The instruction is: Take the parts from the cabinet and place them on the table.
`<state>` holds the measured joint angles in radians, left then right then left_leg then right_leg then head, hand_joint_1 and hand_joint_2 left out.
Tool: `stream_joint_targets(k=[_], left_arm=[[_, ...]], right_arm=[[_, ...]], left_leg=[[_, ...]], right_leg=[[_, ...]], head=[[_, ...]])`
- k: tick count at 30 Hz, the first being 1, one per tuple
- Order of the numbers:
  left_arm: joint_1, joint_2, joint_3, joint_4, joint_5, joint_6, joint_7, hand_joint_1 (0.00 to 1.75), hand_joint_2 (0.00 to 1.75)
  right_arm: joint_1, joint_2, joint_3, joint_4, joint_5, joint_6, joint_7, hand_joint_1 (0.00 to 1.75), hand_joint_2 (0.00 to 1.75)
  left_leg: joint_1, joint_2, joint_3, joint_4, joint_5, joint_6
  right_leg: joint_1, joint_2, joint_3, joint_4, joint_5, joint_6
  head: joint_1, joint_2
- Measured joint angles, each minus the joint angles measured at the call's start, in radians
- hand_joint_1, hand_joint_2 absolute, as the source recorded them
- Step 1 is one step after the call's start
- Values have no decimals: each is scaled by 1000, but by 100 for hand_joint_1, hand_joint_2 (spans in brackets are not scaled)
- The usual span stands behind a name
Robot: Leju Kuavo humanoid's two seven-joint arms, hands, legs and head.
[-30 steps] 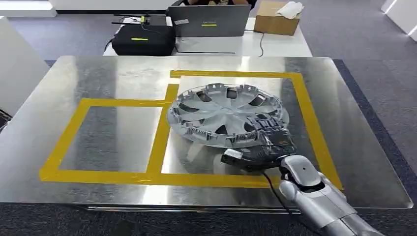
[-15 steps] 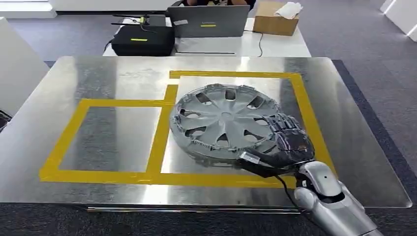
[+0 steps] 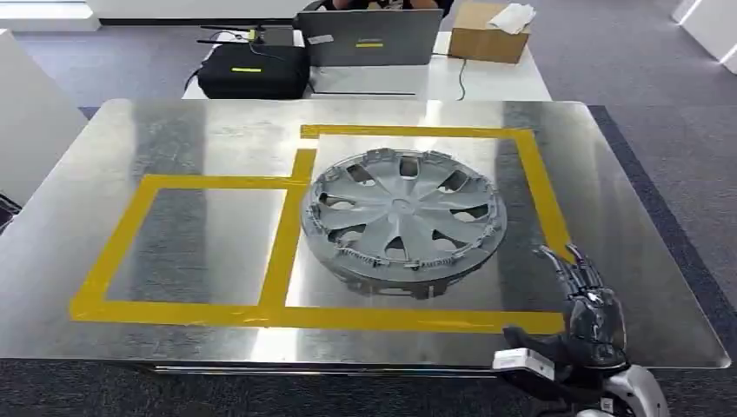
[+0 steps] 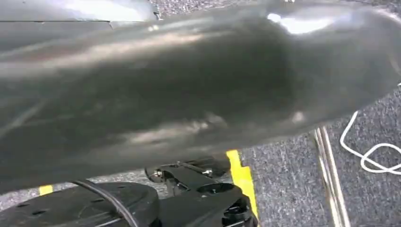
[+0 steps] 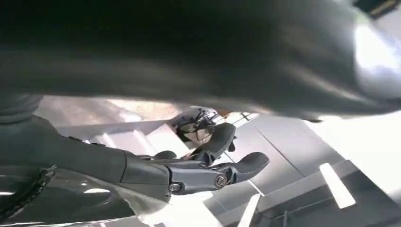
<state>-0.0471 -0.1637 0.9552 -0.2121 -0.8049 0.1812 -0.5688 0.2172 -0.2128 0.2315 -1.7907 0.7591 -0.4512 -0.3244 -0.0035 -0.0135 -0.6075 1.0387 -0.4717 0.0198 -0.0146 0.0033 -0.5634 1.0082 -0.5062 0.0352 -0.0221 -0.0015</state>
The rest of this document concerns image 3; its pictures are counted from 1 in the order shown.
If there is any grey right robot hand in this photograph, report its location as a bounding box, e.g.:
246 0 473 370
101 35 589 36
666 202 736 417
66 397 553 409
501 243 628 375

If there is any silver wheel hubcap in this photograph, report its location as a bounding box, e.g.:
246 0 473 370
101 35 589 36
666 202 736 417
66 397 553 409
300 148 509 301

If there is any brown cardboard box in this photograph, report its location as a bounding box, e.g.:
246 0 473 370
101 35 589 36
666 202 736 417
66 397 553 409
448 1 531 64

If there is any white crumpled cloth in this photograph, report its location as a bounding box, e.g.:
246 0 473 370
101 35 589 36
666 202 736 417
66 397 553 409
488 3 537 36

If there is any yellow tape outline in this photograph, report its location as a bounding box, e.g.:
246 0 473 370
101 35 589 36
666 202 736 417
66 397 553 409
69 123 574 336

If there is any grey laptop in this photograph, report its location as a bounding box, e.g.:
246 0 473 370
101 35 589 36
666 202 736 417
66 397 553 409
296 8 444 68

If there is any person behind laptop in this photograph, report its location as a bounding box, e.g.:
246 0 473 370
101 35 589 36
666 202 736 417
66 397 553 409
319 0 456 16

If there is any black carry bag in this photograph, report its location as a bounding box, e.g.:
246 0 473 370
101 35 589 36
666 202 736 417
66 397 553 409
197 43 311 101

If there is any steel bench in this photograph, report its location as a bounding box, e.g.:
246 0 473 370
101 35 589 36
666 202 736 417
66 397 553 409
0 98 733 378

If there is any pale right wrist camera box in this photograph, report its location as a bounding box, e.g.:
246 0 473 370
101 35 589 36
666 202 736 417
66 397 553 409
492 347 557 382

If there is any black cable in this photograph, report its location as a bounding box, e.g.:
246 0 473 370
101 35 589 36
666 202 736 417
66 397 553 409
433 52 468 102

